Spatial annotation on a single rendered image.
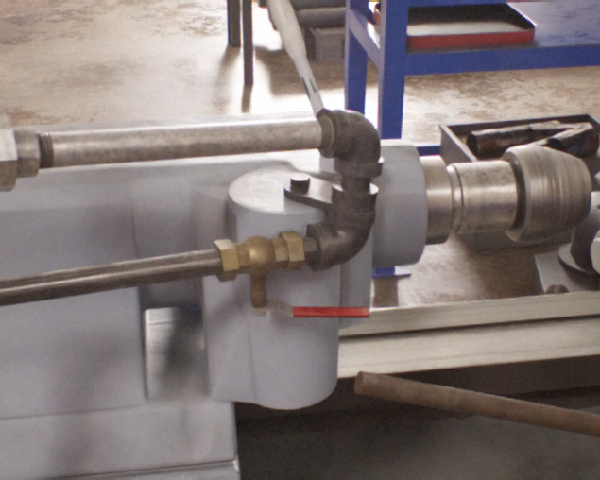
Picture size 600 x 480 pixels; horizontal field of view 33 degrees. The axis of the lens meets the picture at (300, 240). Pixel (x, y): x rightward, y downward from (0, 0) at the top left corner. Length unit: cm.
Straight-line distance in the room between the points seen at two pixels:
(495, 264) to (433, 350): 194
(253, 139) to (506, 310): 63
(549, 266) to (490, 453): 159
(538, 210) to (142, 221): 34
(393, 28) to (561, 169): 182
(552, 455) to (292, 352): 51
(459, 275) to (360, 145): 233
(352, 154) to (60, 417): 32
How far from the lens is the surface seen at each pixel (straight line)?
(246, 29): 446
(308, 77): 80
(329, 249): 71
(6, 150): 60
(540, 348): 119
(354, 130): 69
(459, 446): 120
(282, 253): 71
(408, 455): 118
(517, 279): 302
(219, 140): 65
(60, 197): 79
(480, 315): 122
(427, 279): 298
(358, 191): 71
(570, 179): 91
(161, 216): 79
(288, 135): 67
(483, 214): 90
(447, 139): 329
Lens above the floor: 148
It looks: 28 degrees down
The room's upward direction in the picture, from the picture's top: straight up
